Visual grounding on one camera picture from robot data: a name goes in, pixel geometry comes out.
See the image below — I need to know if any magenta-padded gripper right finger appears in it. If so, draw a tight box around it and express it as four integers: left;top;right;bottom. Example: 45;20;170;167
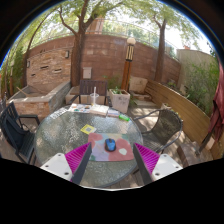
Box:
132;142;184;186

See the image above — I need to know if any dark wooden slatted chair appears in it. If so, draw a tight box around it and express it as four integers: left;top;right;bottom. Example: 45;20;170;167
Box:
68;79;113;108

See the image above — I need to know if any pink patchwork-print mouse pad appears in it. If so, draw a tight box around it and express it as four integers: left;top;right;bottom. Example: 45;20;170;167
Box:
87;132;136;163

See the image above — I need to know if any clear plastic cup with straw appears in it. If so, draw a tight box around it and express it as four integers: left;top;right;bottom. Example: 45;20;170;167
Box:
89;86;100;107

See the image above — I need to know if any thick forked tree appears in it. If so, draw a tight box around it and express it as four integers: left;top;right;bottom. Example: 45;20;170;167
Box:
56;0;114;88

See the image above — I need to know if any green marker pen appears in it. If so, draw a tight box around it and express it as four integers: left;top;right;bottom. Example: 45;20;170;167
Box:
118;113;131;122

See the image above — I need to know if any pale stone block seat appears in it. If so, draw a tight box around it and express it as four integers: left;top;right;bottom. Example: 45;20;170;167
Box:
64;85;111;106

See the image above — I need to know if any leaning pale stone slab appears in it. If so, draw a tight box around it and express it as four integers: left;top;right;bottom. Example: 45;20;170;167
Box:
129;75;149;94

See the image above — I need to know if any small pale booklet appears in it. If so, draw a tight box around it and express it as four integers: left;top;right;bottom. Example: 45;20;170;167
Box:
107;109;121;118

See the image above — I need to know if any stone raised garden bed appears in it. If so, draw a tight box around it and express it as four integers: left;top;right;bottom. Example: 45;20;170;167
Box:
7;79;73;123

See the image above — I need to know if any yellow square card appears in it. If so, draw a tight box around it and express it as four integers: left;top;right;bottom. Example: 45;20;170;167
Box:
80;123;98;136

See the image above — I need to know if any grey wall utility box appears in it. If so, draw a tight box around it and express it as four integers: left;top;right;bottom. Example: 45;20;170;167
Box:
82;67;93;80

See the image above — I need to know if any wooden garden lamp post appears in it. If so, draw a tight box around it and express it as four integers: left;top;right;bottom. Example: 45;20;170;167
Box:
120;36;137;92

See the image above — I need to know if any curved wooden bench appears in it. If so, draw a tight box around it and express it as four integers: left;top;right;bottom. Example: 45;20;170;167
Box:
144;79;224;161

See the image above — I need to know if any colourful printed magazine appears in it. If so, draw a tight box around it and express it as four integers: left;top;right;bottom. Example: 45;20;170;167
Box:
68;103;93;114

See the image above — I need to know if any blue computer mouse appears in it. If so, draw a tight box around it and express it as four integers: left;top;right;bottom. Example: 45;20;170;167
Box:
104;137;117;153

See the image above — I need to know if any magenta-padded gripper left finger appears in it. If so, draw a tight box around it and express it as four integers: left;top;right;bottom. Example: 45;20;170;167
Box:
39;142;93;186

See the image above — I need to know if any slim straight tree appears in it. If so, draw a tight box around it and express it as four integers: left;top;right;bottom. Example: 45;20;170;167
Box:
151;9;178;84

